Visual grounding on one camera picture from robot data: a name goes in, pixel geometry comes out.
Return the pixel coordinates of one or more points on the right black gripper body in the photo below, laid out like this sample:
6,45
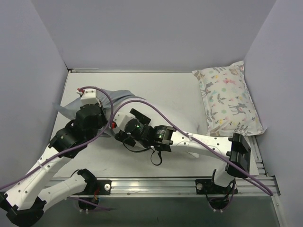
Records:
130,125

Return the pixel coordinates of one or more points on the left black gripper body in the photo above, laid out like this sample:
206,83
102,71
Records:
93,107

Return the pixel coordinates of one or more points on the grey pillowcase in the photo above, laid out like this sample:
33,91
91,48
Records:
111,101

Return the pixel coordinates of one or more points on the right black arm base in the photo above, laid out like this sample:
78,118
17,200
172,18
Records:
219,198

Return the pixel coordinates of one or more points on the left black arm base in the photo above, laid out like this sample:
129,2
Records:
95,189

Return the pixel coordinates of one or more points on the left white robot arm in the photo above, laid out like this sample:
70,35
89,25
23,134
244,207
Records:
27,201

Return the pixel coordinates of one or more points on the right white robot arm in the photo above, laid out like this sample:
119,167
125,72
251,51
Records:
135,129

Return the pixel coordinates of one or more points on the floral deer print pillow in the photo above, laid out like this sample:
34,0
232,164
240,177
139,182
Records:
228,105

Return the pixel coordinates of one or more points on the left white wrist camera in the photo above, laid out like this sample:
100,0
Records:
88,96

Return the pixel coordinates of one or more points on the aluminium mounting rail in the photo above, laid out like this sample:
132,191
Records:
172,187

